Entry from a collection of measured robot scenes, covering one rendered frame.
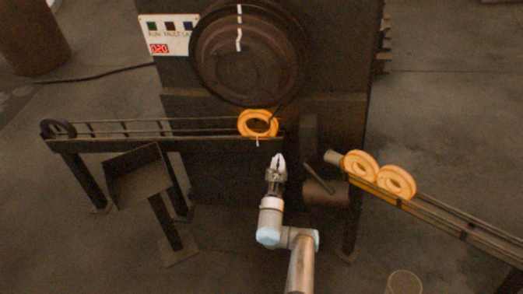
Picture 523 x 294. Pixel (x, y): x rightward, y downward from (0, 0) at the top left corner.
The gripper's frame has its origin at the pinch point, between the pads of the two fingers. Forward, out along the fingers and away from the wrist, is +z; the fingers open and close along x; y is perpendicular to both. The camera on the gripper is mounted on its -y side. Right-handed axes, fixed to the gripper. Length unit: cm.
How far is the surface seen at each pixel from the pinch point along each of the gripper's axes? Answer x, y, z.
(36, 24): 246, -81, 156
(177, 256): 60, -67, -34
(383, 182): -42.7, -0.9, -7.7
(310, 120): -12.0, -0.2, 19.3
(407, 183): -50, 7, -11
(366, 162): -35.9, 3.1, -1.5
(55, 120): 118, -7, 16
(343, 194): -28.5, -21.6, -6.4
